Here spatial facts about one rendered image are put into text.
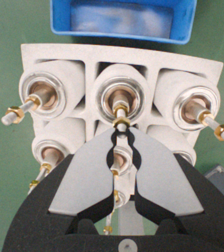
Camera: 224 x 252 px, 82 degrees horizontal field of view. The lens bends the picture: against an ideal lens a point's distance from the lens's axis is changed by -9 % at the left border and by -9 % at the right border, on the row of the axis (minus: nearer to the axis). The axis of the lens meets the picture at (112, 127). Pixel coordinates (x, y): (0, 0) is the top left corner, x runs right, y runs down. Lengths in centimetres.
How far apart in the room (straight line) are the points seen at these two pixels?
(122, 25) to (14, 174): 80
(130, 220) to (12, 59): 63
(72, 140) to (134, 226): 33
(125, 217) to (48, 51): 48
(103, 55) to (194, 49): 31
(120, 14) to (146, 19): 7
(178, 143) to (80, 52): 24
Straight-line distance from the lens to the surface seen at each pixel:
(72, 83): 23
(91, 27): 46
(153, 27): 47
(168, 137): 30
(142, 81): 21
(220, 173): 78
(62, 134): 27
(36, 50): 31
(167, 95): 24
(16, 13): 56
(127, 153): 26
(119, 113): 16
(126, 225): 49
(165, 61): 29
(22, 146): 70
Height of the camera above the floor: 46
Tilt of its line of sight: 62 degrees down
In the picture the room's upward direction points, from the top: 176 degrees counter-clockwise
